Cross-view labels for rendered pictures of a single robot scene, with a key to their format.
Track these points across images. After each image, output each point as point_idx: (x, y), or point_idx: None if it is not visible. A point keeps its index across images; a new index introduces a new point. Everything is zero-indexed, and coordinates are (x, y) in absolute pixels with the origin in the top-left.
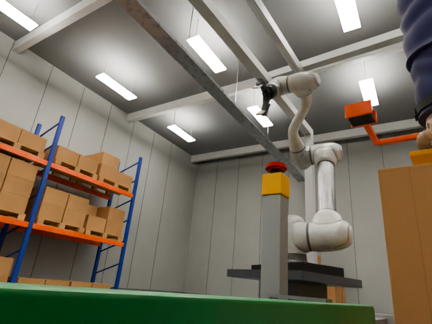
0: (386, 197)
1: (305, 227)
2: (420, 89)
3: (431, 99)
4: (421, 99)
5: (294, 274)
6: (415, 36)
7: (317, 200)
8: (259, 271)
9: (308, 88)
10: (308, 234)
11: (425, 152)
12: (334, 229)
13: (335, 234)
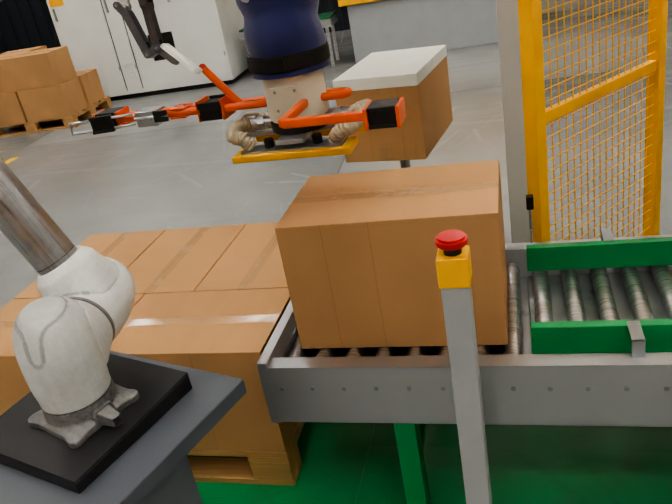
0: (500, 236)
1: (101, 313)
2: (298, 31)
3: (317, 57)
4: (297, 48)
5: (235, 394)
6: None
7: (28, 234)
8: (172, 455)
9: None
10: (113, 323)
11: (354, 146)
12: (130, 283)
13: (134, 292)
